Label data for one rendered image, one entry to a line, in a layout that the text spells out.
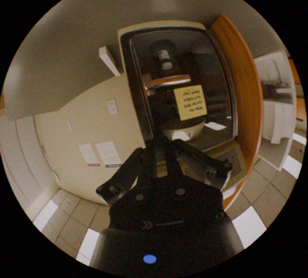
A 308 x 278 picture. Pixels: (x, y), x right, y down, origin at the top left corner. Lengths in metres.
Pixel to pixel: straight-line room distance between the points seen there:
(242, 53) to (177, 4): 0.25
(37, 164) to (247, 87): 3.18
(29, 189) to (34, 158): 0.82
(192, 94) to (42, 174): 3.01
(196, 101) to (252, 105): 0.22
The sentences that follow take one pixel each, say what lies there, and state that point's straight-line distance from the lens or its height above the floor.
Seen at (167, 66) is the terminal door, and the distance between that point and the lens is 0.23.
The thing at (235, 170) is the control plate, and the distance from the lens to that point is 0.33.
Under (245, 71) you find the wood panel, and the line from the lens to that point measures 0.36.
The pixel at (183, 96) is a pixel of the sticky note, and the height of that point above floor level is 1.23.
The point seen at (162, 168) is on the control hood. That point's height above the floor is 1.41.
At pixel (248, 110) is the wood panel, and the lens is 0.37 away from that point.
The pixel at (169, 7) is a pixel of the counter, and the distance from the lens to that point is 0.36.
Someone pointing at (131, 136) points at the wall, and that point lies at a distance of 0.72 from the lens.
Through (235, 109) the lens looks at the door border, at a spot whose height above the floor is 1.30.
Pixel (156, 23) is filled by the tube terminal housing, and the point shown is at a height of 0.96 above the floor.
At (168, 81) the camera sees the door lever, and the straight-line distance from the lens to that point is 0.16.
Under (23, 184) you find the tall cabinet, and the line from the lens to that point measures 2.92.
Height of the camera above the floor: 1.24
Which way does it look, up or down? 11 degrees up
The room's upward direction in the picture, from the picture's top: 166 degrees clockwise
